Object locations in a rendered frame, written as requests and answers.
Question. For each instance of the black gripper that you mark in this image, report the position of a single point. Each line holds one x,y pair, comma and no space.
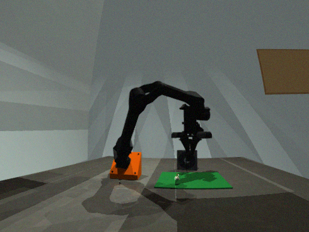
190,128

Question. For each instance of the green circuit board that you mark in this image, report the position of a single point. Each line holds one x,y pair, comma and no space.
190,180

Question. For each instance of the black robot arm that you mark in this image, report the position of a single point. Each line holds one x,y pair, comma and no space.
137,103

